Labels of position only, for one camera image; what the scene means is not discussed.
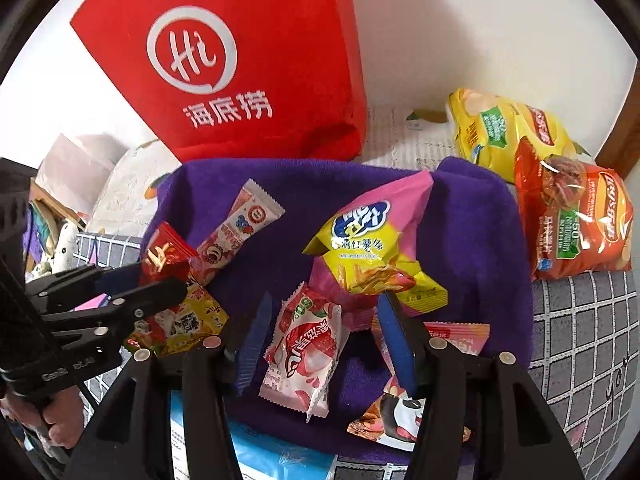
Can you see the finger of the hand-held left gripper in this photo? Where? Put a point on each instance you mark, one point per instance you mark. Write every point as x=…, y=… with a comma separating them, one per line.
x=160, y=290
x=112, y=277

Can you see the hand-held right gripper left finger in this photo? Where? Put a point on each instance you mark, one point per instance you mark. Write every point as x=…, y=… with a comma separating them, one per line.
x=255, y=340

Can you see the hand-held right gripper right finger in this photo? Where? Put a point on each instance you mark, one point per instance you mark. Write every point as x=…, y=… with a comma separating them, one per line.
x=396, y=342

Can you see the small red snack packet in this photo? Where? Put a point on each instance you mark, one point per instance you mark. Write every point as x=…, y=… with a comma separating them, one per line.
x=162, y=255

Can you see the white pink strawberry candy packet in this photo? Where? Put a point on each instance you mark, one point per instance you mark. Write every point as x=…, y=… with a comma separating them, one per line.
x=305, y=355

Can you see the long white pink snack stick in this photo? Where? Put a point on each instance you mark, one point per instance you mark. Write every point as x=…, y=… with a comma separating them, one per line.
x=235, y=230

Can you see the pink yellow sweet potato packet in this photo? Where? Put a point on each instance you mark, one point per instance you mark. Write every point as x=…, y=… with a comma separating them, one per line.
x=360, y=245

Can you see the person's left hand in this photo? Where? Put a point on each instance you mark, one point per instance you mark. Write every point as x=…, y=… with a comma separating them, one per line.
x=60, y=425

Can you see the yellow red snack packet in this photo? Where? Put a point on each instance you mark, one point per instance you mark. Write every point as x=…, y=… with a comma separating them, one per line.
x=195, y=322

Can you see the white plush toy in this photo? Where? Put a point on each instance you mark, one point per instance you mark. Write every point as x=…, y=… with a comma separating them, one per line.
x=62, y=255

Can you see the pink flat snack packet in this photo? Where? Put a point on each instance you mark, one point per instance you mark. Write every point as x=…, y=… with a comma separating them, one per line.
x=460, y=337

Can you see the panda print snack packet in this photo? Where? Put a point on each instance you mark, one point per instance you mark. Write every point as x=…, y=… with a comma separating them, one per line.
x=395, y=417

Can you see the blue white tissue pack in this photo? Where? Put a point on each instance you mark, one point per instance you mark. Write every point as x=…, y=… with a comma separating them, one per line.
x=270, y=455

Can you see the pale pink paper bag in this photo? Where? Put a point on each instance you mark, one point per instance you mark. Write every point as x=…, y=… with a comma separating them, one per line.
x=80, y=160

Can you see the purple towel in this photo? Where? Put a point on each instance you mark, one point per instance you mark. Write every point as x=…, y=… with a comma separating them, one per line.
x=300, y=200

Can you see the grey checked sheet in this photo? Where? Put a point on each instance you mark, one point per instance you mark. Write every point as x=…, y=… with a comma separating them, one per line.
x=575, y=335

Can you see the white fruit print sheet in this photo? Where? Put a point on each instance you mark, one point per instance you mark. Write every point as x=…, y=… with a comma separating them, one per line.
x=405, y=145

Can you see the orange chips bag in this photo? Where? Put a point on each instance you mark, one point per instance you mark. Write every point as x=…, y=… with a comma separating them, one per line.
x=575, y=220

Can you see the yellow chips bag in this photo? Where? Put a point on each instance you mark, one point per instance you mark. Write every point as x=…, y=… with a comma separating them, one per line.
x=500, y=130

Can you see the red paper bag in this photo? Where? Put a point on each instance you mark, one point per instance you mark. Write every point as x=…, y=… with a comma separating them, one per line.
x=280, y=60

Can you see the brown wooden frame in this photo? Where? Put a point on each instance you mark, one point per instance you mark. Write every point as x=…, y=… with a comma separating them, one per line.
x=622, y=145

